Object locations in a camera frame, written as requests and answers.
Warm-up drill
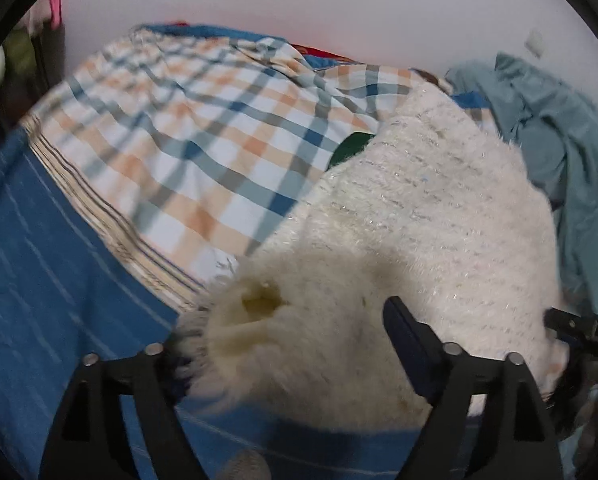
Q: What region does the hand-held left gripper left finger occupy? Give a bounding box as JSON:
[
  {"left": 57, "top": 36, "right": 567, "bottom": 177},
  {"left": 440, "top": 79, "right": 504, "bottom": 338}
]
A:
[{"left": 39, "top": 330, "right": 205, "bottom": 480}]

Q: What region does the plaid bed sheet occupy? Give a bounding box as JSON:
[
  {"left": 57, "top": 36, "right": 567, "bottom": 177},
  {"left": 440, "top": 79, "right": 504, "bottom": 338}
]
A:
[{"left": 19, "top": 25, "right": 495, "bottom": 311}]

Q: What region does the blue striped bed sheet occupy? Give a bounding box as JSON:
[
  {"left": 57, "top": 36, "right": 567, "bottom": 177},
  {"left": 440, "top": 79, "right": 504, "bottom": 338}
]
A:
[{"left": 0, "top": 130, "right": 485, "bottom": 480}]

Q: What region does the rack of hanging clothes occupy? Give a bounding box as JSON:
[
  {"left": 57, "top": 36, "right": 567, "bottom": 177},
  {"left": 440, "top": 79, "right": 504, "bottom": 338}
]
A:
[{"left": 0, "top": 0, "right": 67, "bottom": 161}]

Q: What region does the white knit jacket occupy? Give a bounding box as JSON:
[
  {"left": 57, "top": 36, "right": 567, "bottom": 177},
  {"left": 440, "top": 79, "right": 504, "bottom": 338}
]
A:
[{"left": 171, "top": 82, "right": 572, "bottom": 426}]

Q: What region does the red patterned blanket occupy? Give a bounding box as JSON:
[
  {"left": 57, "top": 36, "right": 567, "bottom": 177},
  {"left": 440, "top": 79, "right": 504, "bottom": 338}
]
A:
[{"left": 299, "top": 45, "right": 350, "bottom": 62}]

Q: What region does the green striped folded garment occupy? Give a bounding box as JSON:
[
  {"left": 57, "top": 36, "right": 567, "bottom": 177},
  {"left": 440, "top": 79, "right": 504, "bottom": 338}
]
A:
[{"left": 329, "top": 131, "right": 375, "bottom": 168}]

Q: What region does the teal crumpled blanket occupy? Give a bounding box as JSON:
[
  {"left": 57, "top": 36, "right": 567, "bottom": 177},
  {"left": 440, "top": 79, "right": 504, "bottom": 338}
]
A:
[{"left": 444, "top": 52, "right": 598, "bottom": 321}]

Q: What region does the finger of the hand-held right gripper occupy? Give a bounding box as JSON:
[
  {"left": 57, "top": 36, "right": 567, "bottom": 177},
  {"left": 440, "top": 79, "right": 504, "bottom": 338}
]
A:
[{"left": 543, "top": 307, "right": 598, "bottom": 358}]

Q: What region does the white wall switch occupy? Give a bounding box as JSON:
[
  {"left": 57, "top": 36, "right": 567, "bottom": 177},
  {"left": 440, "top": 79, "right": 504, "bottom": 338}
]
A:
[{"left": 525, "top": 29, "right": 547, "bottom": 56}]

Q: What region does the person's grey fuzzy sleeve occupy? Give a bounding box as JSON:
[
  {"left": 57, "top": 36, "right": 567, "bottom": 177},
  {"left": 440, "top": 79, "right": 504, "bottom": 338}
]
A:
[{"left": 219, "top": 449, "right": 272, "bottom": 480}]

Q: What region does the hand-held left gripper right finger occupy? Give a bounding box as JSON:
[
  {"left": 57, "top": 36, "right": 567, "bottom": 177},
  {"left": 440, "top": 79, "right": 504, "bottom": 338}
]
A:
[{"left": 381, "top": 296, "right": 565, "bottom": 480}]

